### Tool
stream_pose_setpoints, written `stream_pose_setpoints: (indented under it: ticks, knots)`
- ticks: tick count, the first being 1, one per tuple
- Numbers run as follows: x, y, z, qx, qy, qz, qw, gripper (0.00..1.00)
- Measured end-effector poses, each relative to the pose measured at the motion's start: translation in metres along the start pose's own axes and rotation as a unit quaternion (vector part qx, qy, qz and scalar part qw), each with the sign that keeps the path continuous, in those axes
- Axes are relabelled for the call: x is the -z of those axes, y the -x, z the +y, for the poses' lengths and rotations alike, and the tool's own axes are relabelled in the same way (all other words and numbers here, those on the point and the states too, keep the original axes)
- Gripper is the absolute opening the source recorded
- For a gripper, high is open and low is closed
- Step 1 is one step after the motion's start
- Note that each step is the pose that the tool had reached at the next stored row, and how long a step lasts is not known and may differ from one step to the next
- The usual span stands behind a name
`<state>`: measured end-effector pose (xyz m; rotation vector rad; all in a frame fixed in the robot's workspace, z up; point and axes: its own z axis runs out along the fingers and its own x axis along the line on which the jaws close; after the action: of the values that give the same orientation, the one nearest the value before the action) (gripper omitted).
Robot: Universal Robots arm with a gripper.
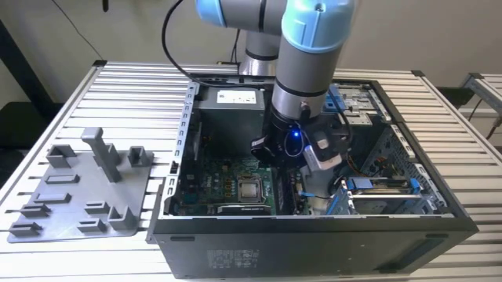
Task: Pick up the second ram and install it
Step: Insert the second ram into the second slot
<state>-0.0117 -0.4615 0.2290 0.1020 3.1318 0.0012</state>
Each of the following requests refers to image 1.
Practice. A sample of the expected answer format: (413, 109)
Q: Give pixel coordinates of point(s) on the green motherboard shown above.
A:
(219, 176)

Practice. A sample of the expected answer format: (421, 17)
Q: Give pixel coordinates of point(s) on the grey plastic parts rack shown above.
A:
(78, 188)

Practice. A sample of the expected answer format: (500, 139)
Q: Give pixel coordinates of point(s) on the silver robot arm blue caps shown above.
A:
(306, 73)

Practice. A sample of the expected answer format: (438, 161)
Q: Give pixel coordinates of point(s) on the hard disk in blue carrier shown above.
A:
(377, 194)

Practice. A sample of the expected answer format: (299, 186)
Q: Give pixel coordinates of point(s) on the silver drive cage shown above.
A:
(361, 100)

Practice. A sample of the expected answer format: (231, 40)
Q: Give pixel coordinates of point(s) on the blue disk carrier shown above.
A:
(338, 102)

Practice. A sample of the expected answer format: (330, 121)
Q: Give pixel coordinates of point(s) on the grey power supply unit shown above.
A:
(227, 126)

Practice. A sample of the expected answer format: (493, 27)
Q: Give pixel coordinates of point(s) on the silver CPU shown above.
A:
(250, 191)

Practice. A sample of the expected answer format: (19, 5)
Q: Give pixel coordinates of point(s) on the black table corner cap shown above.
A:
(418, 73)
(100, 62)

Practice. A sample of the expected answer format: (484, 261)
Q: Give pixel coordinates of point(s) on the neighbouring aluminium slat table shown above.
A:
(482, 88)

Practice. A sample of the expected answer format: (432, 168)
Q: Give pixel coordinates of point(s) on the black open PC case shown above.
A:
(314, 249)

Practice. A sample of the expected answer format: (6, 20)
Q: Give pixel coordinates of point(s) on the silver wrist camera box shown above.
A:
(325, 160)

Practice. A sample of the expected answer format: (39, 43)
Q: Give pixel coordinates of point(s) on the black graphics card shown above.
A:
(243, 209)

